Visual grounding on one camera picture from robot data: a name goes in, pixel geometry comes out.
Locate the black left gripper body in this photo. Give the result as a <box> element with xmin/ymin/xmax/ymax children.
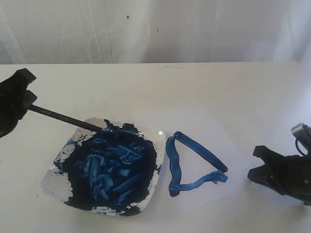
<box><xmin>0</xmin><ymin>80</ymin><xmax>19</xmax><ymax>137</ymax></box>

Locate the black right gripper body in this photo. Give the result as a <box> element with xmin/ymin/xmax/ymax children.
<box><xmin>274</xmin><ymin>154</ymin><xmax>311</xmax><ymax>204</ymax></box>

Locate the black paintbrush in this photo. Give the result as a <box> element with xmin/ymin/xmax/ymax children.
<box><xmin>28</xmin><ymin>104</ymin><xmax>137</xmax><ymax>136</ymax></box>

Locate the white backdrop curtain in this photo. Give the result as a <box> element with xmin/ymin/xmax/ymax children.
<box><xmin>0</xmin><ymin>0</ymin><xmax>311</xmax><ymax>66</ymax></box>

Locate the white paper sheet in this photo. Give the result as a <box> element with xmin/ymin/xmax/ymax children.
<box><xmin>133</xmin><ymin>107</ymin><xmax>267</xmax><ymax>216</ymax></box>

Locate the white square plate blue paint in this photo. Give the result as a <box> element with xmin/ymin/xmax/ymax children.
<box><xmin>41</xmin><ymin>118</ymin><xmax>166</xmax><ymax>216</ymax></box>

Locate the black right camera cable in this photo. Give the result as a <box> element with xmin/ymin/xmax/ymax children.
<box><xmin>293</xmin><ymin>137</ymin><xmax>311</xmax><ymax>156</ymax></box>

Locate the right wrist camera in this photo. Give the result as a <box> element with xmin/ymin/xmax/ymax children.
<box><xmin>291</xmin><ymin>122</ymin><xmax>311</xmax><ymax>143</ymax></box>

